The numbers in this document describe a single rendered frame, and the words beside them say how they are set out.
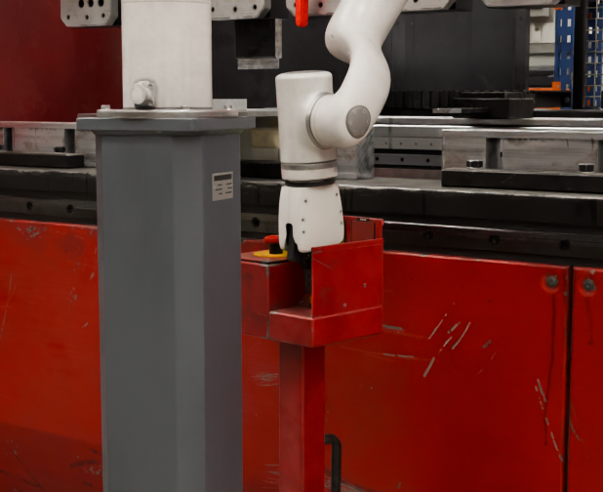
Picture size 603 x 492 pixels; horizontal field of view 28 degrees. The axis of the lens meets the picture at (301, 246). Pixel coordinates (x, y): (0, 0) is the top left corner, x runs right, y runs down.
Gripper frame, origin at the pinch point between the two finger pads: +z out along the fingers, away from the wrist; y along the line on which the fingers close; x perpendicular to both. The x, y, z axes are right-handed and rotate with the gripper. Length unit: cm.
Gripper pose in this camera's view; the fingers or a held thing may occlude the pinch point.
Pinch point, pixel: (316, 281)
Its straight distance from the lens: 186.1
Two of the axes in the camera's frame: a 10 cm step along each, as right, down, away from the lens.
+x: 7.2, 0.8, -6.9
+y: -7.0, 1.7, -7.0
